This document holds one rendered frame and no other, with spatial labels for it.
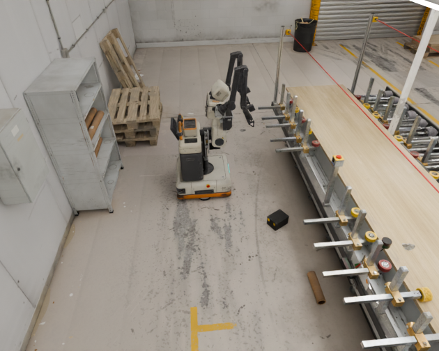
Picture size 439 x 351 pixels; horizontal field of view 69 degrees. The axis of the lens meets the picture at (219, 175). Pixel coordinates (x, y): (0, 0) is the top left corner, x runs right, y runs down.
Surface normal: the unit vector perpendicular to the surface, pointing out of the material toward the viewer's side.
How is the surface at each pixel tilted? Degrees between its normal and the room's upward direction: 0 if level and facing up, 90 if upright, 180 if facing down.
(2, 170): 90
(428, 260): 0
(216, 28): 90
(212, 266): 0
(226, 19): 90
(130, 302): 0
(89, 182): 90
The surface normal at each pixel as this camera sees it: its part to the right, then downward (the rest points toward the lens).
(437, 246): -0.01, -0.78
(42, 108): 0.09, 0.63
